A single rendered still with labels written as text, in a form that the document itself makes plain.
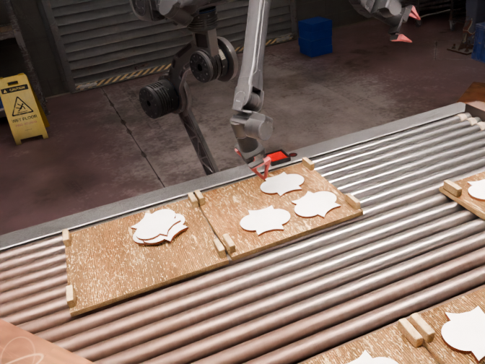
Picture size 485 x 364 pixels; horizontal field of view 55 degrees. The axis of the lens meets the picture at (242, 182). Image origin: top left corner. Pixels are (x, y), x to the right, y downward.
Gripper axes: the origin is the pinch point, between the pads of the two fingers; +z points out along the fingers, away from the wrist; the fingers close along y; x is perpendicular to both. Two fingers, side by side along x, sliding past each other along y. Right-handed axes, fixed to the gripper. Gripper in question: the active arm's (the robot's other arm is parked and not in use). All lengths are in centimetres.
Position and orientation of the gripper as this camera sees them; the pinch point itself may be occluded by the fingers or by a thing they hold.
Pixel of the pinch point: (258, 170)
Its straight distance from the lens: 148.0
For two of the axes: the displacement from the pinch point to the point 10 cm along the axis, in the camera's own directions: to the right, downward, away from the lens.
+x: -8.8, 4.6, -1.3
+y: -3.7, -4.8, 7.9
